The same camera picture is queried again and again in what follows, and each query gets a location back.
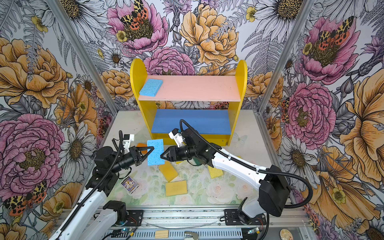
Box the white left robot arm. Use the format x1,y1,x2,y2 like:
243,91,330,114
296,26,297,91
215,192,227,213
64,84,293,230
50,146,155,240

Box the yellow sponge green backing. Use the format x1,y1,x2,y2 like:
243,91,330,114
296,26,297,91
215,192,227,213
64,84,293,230
165,180,188,197

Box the black corrugated right cable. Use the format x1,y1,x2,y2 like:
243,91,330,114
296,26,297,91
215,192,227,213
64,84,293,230
179,119,314,209

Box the yellow wooden shelf unit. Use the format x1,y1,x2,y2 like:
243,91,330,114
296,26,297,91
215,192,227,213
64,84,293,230
130,59,248,146

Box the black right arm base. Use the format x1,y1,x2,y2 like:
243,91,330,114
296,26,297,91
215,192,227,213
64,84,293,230
220,209,267,226

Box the round beige object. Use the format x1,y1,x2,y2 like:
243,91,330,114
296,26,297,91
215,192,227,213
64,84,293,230
280,229,294,240

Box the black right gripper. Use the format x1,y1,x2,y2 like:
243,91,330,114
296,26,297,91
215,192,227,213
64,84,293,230
160,145,198,162

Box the purple playing card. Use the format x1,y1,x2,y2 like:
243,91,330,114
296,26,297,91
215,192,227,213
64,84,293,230
121,176,139,194

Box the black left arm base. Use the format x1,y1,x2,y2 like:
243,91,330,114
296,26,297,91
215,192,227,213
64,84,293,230
114,210,144,227

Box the small wooden block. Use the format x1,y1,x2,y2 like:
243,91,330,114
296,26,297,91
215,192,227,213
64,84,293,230
154,230,169,239

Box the large blue sponge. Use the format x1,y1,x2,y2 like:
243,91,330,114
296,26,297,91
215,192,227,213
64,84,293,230
140,79,163,97

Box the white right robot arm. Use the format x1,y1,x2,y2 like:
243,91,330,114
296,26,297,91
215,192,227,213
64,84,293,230
160,129,291,225

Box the aluminium corner post left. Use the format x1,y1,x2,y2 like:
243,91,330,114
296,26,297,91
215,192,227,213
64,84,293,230
47,1,119,116

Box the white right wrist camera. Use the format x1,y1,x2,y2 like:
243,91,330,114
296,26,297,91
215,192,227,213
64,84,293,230
169,129,184,148

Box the rounded yellow sponge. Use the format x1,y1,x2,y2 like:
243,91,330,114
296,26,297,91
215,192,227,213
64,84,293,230
158,162,178,183

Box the aluminium corner post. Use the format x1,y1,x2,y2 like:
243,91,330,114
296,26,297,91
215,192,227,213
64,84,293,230
47,1,119,116
258,0,315,115

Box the aluminium front rail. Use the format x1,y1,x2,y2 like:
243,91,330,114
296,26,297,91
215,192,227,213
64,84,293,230
53,205,310,232

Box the small yellow sponge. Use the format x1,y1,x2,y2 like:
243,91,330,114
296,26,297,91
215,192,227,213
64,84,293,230
207,166,224,179

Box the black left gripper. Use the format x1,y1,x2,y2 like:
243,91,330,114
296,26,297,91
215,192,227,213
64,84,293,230
110,145,155,172

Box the aluminium corner post right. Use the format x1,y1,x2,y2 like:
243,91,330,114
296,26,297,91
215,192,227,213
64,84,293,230
258,0,315,115

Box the dark green sponge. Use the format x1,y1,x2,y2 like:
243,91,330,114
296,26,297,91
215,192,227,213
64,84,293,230
192,159,202,166

